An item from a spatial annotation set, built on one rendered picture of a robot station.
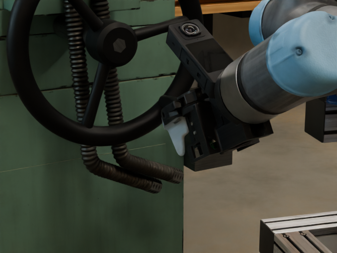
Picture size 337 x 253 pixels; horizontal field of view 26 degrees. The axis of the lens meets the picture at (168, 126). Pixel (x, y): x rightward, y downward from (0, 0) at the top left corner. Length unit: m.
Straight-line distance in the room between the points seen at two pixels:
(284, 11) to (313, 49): 0.19
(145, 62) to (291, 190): 1.57
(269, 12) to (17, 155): 0.49
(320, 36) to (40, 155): 0.62
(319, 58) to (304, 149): 2.51
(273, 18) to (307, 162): 2.17
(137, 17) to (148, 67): 0.09
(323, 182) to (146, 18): 1.71
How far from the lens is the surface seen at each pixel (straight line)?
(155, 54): 1.23
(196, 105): 0.85
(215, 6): 3.61
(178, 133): 0.93
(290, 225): 1.86
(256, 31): 0.90
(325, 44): 0.69
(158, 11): 1.22
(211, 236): 2.32
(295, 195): 2.68
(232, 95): 0.77
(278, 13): 0.87
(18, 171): 1.18
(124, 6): 1.09
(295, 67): 0.68
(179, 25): 0.88
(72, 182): 1.22
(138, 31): 1.00
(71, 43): 1.04
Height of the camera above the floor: 0.98
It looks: 16 degrees down
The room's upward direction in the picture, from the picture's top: straight up
